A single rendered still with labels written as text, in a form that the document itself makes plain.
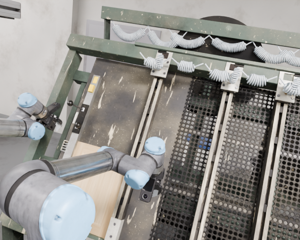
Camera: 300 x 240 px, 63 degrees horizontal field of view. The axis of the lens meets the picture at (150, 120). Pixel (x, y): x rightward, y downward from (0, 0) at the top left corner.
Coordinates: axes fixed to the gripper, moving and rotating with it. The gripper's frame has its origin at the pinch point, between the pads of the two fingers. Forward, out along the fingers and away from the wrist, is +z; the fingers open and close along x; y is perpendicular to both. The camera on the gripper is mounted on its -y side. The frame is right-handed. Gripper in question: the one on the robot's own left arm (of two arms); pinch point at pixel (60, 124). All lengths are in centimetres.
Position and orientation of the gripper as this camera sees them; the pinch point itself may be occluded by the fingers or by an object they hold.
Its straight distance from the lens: 156.7
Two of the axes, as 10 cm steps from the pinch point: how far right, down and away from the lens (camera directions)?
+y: -3.1, 8.8, -3.7
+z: 1.2, 4.2, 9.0
